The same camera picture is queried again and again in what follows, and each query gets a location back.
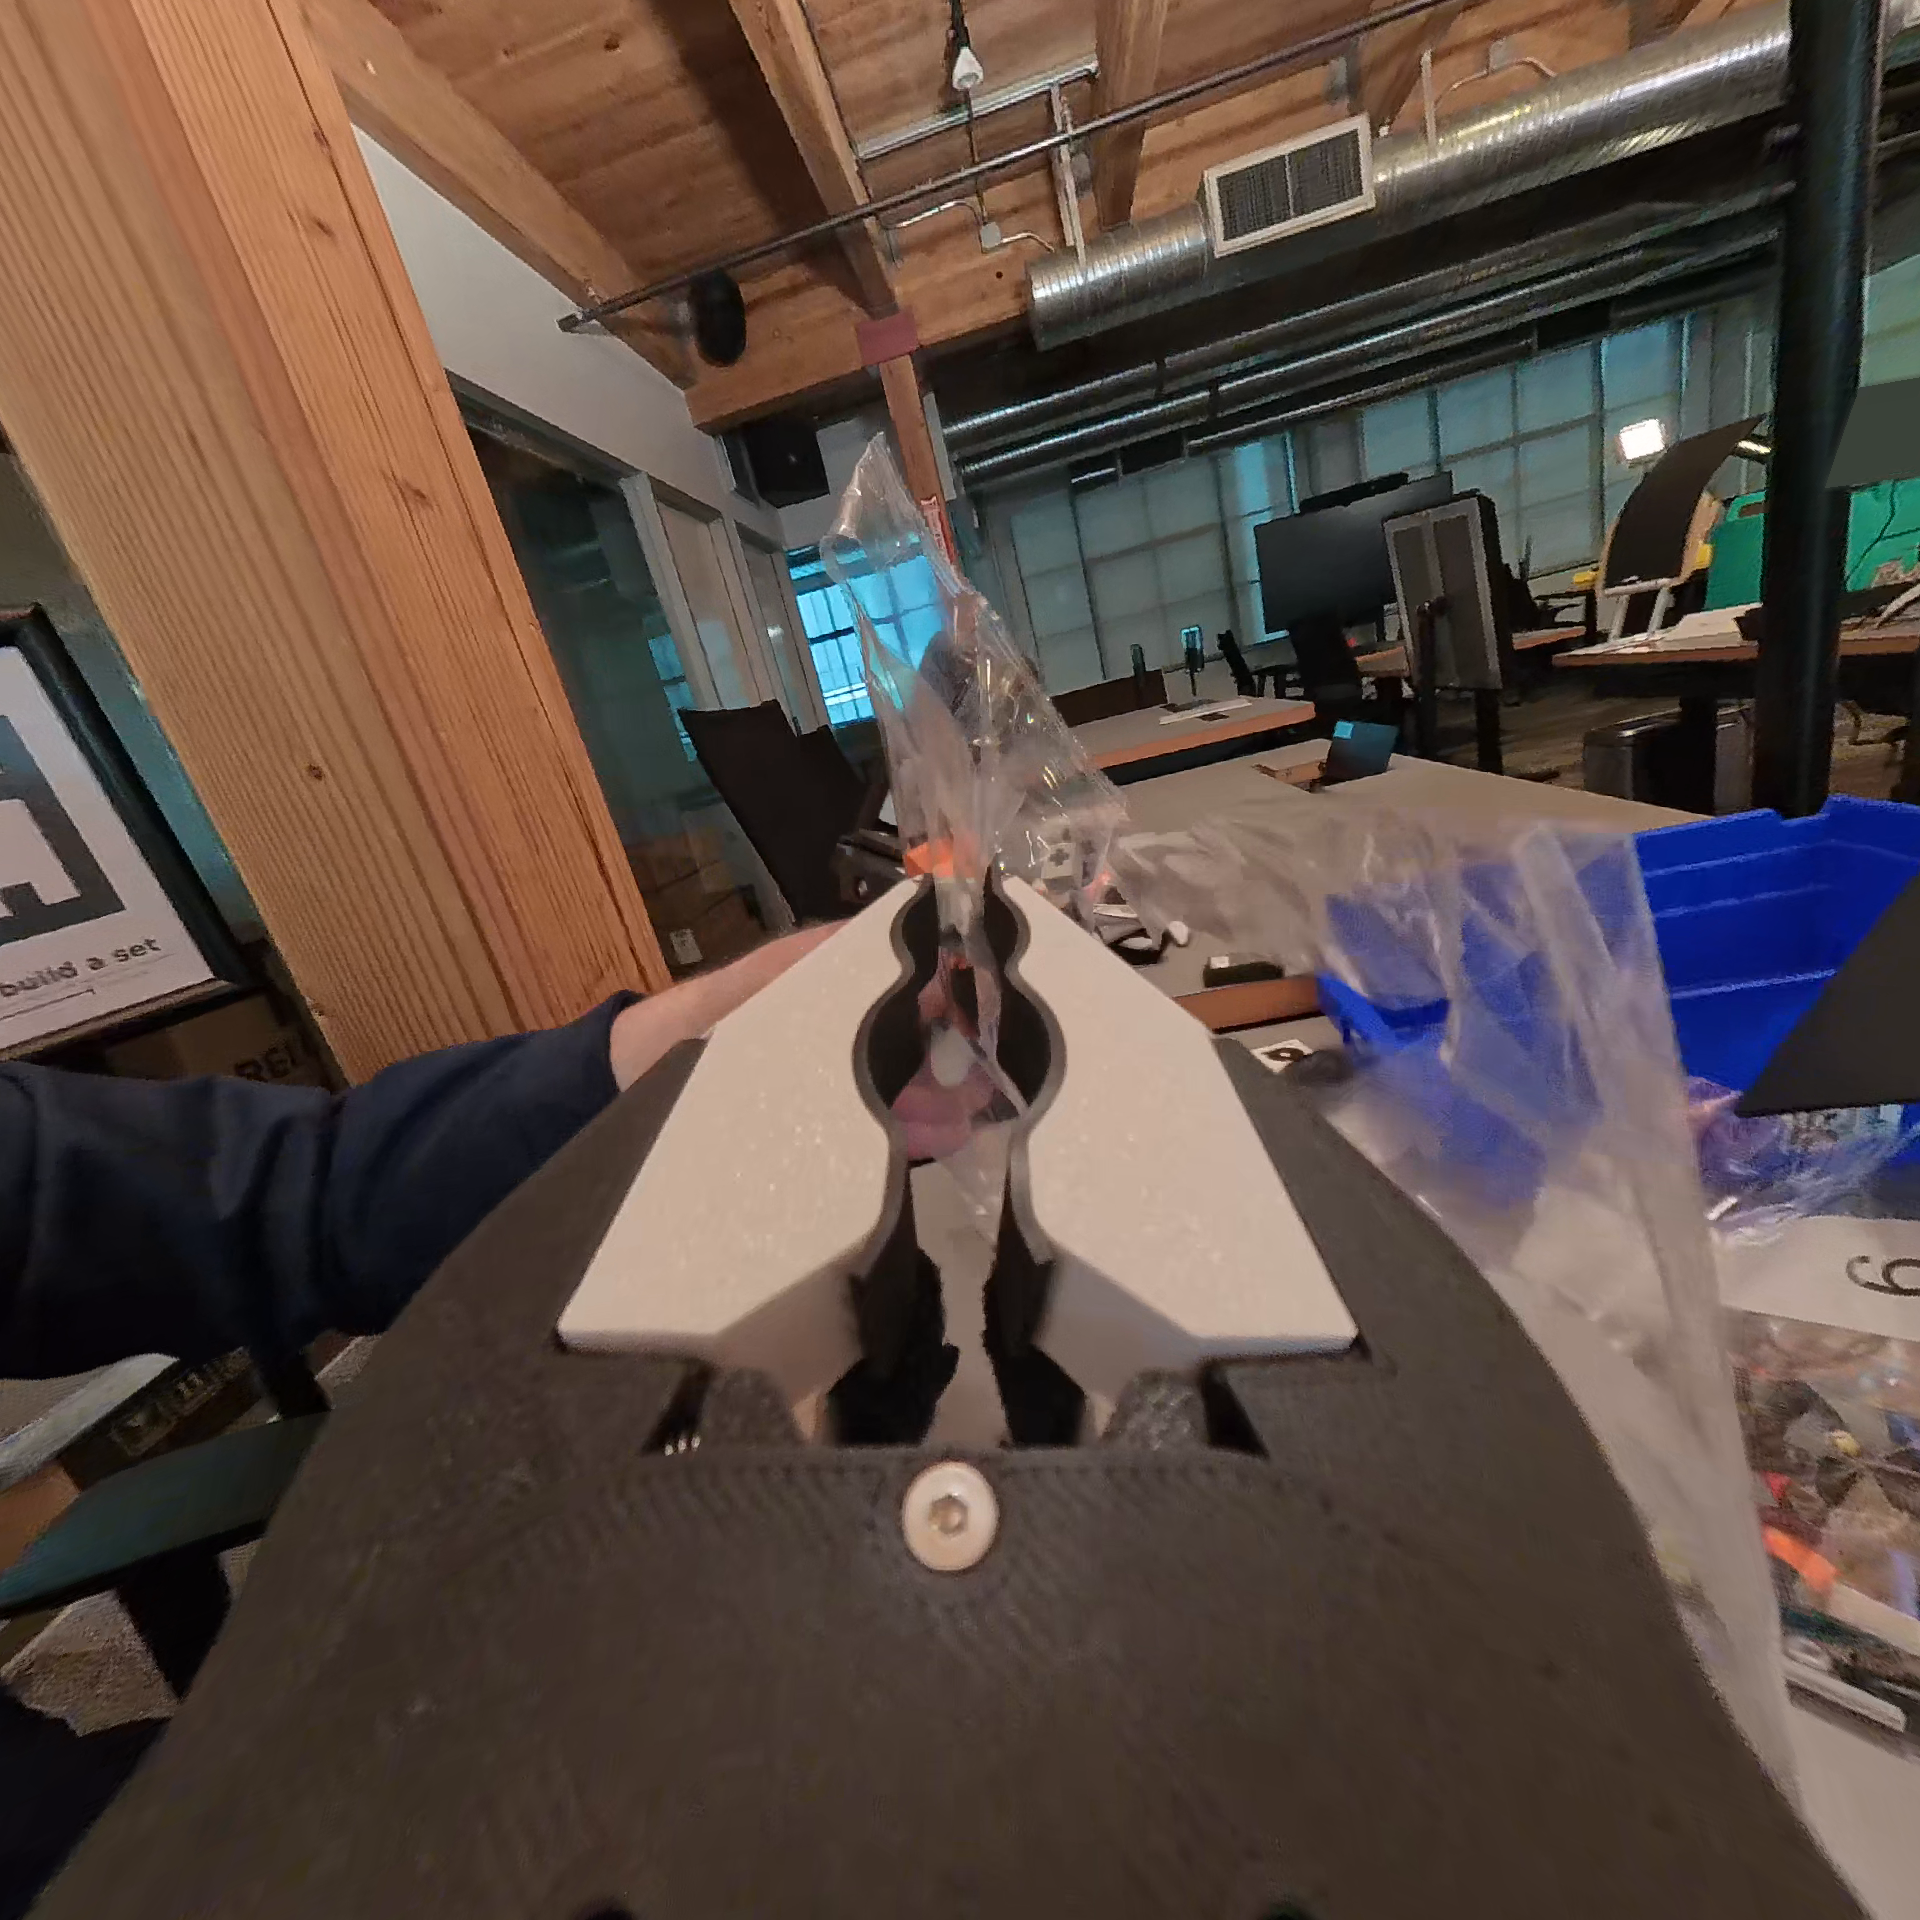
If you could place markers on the cardboard box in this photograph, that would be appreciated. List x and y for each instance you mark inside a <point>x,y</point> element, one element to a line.
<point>692,902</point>
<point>225,1044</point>

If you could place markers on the silver air duct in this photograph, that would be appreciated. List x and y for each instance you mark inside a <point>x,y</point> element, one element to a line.
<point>1576,136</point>

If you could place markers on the person's left forearm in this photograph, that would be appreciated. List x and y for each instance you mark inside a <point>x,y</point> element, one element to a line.
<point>225,1185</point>

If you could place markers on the black spotlight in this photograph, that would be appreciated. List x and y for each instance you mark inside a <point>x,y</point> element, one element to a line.
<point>717,318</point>

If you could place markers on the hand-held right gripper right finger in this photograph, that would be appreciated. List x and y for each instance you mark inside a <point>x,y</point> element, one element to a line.
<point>1185,1201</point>

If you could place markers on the small clear bag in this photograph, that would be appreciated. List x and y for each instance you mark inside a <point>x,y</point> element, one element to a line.
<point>991,721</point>

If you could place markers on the white vent grille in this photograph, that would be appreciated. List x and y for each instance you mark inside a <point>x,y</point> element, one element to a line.
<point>1289,183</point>

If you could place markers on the black chair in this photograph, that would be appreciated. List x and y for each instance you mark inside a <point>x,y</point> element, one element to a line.
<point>780,797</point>
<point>149,1501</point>

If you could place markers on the grey computer case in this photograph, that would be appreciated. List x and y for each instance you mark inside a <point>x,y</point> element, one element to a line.
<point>1447,593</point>

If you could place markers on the glass door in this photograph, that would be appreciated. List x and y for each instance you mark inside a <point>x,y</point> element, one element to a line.
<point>599,630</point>

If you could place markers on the blue storage bin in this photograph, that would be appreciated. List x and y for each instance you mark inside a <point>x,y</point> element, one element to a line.
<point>1769,932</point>

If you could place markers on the small black box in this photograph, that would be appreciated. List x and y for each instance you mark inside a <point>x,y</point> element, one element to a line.
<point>1241,970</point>

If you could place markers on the person's left hand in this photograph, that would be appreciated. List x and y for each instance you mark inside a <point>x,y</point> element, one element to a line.
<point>735,988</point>

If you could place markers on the wooden desk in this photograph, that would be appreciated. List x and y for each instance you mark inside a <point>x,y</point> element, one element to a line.
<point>1200,732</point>
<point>1769,648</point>

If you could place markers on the black ceiling pipe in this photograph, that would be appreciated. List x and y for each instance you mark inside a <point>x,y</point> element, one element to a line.
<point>840,224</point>

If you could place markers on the large clear bag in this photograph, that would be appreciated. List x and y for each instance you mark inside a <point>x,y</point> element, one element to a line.
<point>1576,1201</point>

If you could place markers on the black framed poster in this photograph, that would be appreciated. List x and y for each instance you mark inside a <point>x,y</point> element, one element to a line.
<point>90,902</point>

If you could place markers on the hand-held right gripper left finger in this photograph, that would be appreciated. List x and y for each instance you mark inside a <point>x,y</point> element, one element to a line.
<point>721,1201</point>

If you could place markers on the white pendant lamp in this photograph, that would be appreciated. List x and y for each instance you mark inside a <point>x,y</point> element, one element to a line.
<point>966,62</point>

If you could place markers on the black display board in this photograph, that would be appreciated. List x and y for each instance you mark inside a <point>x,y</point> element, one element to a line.
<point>1862,1050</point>

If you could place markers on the black monitor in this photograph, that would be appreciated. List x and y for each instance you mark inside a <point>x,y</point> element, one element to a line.
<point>1336,562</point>

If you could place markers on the black curved panel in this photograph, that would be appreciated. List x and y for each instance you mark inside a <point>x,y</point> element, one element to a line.
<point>1665,481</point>

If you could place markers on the wooden post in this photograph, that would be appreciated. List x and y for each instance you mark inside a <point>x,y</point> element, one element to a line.
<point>301,452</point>

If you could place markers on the black steel column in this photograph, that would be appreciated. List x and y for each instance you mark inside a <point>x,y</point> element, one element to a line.
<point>1816,376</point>

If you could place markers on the black wall speaker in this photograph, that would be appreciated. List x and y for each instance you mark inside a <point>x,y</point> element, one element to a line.
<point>782,462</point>

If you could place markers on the bright work light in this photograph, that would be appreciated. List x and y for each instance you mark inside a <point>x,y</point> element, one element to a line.
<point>1640,442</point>

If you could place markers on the green board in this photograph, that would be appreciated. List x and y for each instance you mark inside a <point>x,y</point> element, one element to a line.
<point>1882,541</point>

